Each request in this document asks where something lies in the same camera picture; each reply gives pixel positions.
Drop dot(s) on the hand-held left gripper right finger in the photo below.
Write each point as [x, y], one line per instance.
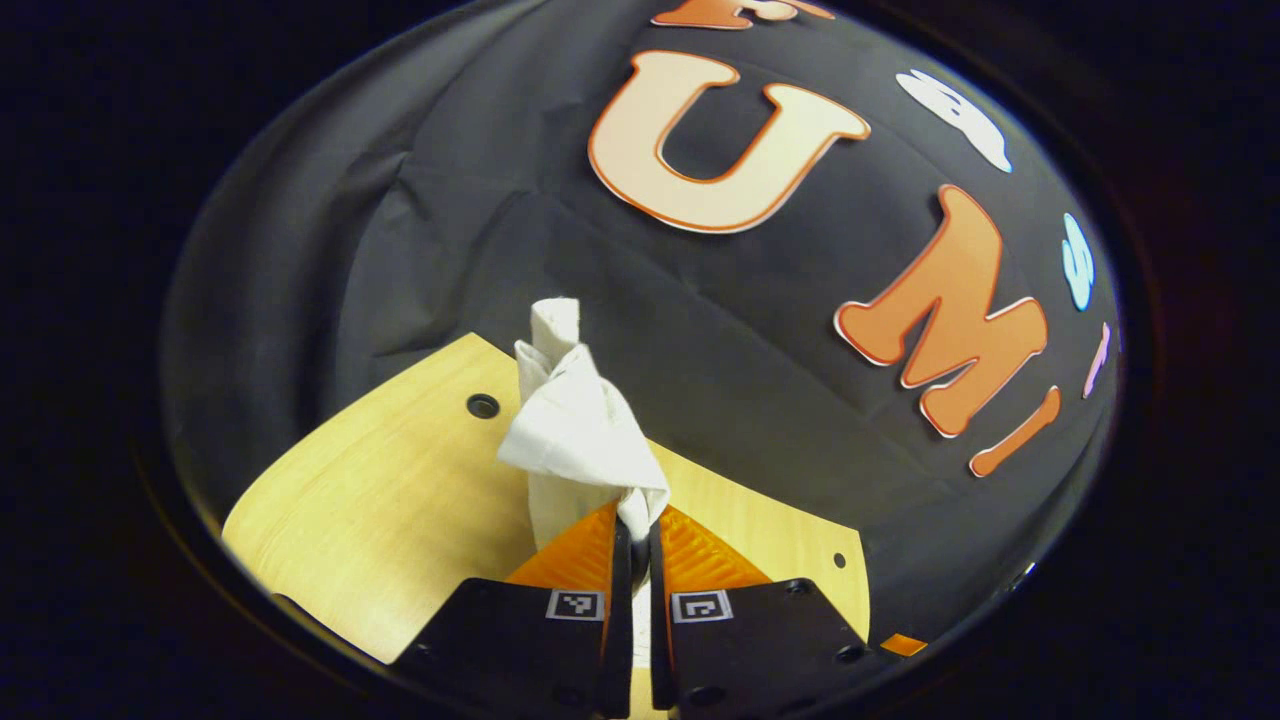
[660, 640]

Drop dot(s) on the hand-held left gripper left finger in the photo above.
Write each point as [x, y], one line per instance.
[620, 640]

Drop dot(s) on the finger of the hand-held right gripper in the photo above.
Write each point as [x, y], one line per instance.
[903, 645]

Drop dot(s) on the black backdrop cloth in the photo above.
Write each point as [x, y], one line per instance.
[780, 400]

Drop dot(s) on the white jeans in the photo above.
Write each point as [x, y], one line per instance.
[580, 430]

